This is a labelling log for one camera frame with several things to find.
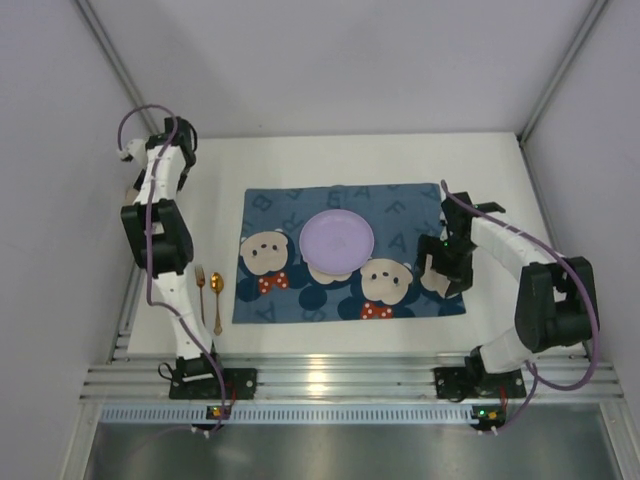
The purple plastic plate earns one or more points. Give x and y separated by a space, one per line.
336 241

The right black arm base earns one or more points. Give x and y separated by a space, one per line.
456 384

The copper fork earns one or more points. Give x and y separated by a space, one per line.
201 282

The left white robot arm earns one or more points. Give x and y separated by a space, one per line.
161 242

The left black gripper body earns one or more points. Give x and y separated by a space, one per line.
138 180

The aluminium mounting rail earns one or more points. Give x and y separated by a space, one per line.
344 378

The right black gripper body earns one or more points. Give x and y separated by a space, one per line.
437 263

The blue cartoon bear placemat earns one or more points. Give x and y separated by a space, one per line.
276 286

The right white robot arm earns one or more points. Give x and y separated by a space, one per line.
556 298

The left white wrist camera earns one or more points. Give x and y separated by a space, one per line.
134 150

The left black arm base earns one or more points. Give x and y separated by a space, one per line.
239 383

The gold spoon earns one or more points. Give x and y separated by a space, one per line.
217 286

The slotted cable duct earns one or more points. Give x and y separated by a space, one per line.
301 414

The beige cup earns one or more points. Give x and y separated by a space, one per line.
131 196

